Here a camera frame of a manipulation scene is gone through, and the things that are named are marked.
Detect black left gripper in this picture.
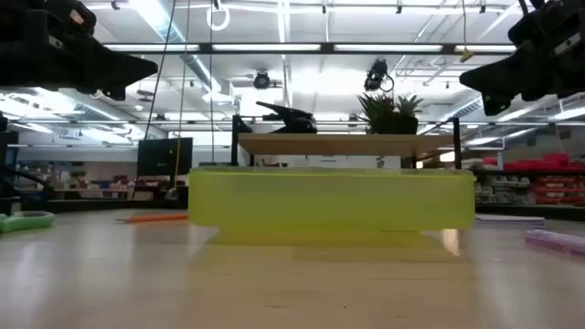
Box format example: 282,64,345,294
0,0,159,102

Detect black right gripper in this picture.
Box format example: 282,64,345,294
459,0,585,117

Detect purple translucent case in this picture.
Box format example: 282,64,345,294
524,228,585,257

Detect green-handled scissors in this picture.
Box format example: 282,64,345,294
0,210,57,235

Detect yellow-green translucent plastic container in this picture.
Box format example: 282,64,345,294
187,166,477,231

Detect white LED light strip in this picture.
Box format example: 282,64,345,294
211,44,322,52
333,44,443,52
103,44,201,52
454,44,516,52

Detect wooden shelf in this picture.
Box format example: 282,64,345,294
230,113,463,171

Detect black monitor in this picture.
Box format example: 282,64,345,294
136,136,194,177

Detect small green potted succulent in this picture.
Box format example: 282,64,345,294
395,94,425,135

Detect shelf rack with red bins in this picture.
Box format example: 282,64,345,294
473,153,585,207

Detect cluttered workbench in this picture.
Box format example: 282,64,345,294
17,159,138,202

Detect spiky green potted plant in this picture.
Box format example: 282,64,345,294
356,91,399,135

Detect orange pencil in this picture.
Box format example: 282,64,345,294
116,212,190,224

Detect black equipment stand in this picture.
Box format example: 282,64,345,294
0,113,54,216

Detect black angular object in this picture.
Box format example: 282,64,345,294
254,101,319,135

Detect wooden shelf board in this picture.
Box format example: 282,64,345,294
237,133,458,158

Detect yellow cord with tag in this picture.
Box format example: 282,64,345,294
460,0,475,64

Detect yellow hanging cable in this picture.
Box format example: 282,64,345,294
175,0,191,188

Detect silver ceiling air duct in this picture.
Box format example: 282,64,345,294
130,0,237,109

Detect black overhead frame bar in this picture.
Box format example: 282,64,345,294
102,42,517,56

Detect thin black hanging cable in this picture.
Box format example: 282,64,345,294
208,0,216,164

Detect white hanging ring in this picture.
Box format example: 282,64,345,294
206,3,231,32

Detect black hanging camera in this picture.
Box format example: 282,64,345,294
364,58,395,93

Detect round black ceiling camera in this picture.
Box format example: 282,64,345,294
252,69,272,90

